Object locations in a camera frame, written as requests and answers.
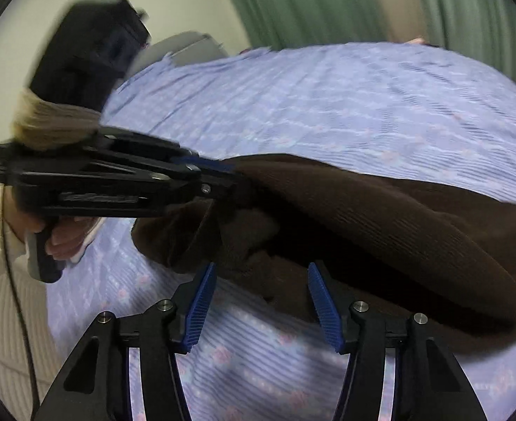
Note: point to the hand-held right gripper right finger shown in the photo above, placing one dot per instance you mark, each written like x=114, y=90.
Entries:
x=324, y=311

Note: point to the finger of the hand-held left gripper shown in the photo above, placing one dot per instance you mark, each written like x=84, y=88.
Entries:
x=210, y=189
x=205, y=165

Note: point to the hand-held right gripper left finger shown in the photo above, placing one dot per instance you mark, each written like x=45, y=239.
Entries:
x=199, y=311

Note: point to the brown pants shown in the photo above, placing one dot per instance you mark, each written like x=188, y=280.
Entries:
x=372, y=237

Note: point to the person's left hand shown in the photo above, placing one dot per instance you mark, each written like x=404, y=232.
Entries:
x=67, y=241

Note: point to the beige furry cloth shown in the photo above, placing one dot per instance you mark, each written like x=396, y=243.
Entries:
x=52, y=125

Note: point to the grey object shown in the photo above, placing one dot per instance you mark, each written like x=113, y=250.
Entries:
x=188, y=47

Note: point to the purple patterned blanket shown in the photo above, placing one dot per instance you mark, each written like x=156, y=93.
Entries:
x=328, y=109

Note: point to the black blurred object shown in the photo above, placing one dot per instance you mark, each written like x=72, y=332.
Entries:
x=87, y=52

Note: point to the green curtain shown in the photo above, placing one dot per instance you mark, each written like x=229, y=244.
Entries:
x=464, y=13
x=302, y=4

